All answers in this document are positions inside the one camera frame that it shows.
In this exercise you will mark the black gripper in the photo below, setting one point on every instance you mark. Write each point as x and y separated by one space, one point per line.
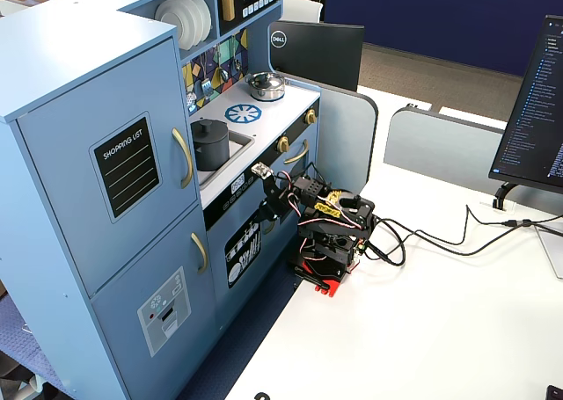
274 196

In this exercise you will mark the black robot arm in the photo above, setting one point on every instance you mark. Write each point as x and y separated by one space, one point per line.
343 242

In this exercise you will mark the steel pot lid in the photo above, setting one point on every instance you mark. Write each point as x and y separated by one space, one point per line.
264 80

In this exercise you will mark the silver toy sink basin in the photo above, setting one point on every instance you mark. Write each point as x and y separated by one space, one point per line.
239 147

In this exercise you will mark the gold stove knob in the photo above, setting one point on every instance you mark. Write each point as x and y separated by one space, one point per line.
311 117
282 143

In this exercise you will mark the gray toy pot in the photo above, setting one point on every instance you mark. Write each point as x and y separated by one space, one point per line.
211 154

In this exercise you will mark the steel toy pot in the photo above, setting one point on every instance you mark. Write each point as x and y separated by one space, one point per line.
266 93

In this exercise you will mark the black table clamp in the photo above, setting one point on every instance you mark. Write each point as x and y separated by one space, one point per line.
308 278

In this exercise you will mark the gray rounded desk divider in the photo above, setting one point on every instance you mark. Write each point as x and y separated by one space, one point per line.
343 132

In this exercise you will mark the silver toy spatula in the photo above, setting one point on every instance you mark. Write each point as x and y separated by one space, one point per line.
206 88

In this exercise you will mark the red table clamp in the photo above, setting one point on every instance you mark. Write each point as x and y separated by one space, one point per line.
334 288

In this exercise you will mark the silver toy ladle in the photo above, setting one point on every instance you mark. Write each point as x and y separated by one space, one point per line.
224 75

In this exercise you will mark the black Dell monitor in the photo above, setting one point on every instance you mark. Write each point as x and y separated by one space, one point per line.
316 53

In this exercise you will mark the white toy plate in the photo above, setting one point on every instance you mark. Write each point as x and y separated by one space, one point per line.
207 15
176 22
197 22

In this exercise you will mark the gray low desk divider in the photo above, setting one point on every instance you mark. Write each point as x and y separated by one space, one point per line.
440 149

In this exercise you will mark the white chair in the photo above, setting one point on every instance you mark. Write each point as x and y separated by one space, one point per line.
303 9

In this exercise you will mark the small black round object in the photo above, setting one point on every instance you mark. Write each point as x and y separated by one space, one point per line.
261 396

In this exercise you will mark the blue toy kitchen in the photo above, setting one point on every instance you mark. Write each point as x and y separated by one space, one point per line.
66 66

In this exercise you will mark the monitor showing code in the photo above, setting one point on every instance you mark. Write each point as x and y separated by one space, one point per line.
532 110

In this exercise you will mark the silver stand base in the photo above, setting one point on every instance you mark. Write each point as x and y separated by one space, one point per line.
552 250

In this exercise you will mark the gray office chair base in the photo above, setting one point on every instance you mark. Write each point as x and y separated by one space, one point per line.
22 387

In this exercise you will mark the black flat device corner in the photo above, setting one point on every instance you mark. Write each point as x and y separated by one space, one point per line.
556 393

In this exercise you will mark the black monitor stand bracket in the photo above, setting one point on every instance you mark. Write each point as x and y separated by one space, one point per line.
503 191

